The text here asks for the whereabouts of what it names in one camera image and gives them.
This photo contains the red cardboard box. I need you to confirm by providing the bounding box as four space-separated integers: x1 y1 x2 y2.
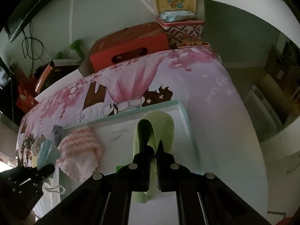
90 22 170 72

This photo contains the cartoon printed blanket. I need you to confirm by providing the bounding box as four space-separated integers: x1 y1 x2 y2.
15 47 269 225

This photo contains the blue wipes packet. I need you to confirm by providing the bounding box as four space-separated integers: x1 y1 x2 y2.
159 10 198 23

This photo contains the red handbag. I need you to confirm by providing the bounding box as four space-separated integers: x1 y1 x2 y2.
15 70 39 113

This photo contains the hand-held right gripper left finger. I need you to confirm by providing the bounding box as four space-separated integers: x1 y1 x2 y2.
40 145 155 225

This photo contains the black cable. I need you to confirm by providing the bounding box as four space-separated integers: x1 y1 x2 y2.
22 22 44 59

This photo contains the black television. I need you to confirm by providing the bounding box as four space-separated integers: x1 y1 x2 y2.
5 0 64 43

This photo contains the leopard print scrunchie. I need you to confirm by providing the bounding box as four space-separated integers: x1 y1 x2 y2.
22 136 35 150

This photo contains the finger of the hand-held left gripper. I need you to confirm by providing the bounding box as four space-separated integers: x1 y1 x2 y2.
37 163 56 181

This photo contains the orange and black box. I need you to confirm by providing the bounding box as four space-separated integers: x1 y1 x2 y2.
35 60 85 93

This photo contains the light green cloth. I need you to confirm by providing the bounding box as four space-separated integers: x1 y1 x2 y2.
131 111 175 203

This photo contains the yellow gift box with handle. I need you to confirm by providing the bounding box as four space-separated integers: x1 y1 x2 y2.
153 0 198 17

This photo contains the red patterned box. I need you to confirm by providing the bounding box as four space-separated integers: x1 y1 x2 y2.
156 16 205 48

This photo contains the pink lace cloth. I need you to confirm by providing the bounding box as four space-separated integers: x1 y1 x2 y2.
31 135 46 156

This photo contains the blue face mask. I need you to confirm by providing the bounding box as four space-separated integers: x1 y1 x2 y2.
36 139 65 195

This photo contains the white tray with teal rim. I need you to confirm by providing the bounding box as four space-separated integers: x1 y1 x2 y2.
54 100 204 225

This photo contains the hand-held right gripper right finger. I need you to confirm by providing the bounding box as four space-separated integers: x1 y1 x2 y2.
157 141 272 225

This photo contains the pink fluffy cloth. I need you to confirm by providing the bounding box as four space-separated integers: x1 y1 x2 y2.
56 126 105 182

